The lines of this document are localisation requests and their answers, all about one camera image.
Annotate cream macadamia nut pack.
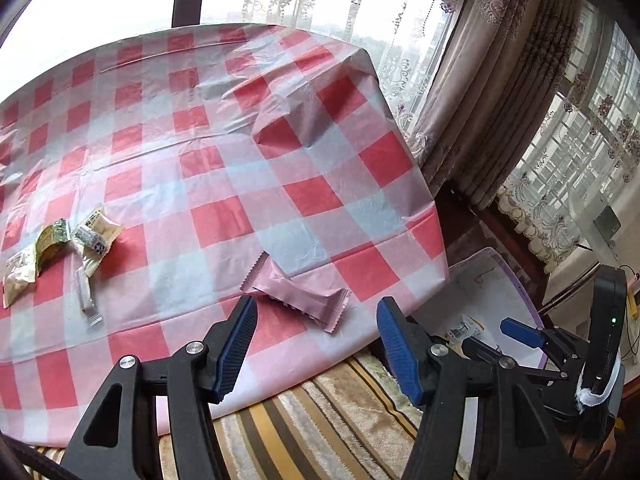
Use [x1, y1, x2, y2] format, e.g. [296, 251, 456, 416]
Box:
[70, 204, 125, 278]

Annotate olive gold snack pack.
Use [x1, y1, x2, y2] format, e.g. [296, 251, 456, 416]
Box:
[35, 218, 70, 273]

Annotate purple white storage box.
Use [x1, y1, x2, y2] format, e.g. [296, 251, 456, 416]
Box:
[413, 248, 547, 368]

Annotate red white checkered tablecloth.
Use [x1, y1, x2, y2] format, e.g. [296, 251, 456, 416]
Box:
[1, 25, 448, 446]

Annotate cream nut pack large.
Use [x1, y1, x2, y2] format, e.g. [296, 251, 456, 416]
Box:
[3, 244, 38, 309]

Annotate small white blue candy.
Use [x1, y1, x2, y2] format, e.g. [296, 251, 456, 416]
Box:
[74, 224, 108, 256]

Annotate grey white green-edged pack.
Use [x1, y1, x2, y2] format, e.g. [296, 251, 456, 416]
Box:
[442, 313, 485, 347]

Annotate pink curtain right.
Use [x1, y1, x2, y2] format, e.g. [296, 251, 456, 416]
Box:
[416, 0, 582, 209]

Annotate pink wrapper snack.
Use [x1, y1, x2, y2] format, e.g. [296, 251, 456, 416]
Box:
[240, 252, 350, 334]

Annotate small clear stick packet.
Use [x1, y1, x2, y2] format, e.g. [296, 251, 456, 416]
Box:
[74, 268, 103, 327]

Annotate lace sheer curtain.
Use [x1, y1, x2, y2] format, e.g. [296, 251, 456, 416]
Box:
[201, 0, 463, 132]

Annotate striped towel cushion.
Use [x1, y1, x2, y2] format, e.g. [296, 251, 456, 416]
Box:
[29, 349, 476, 480]

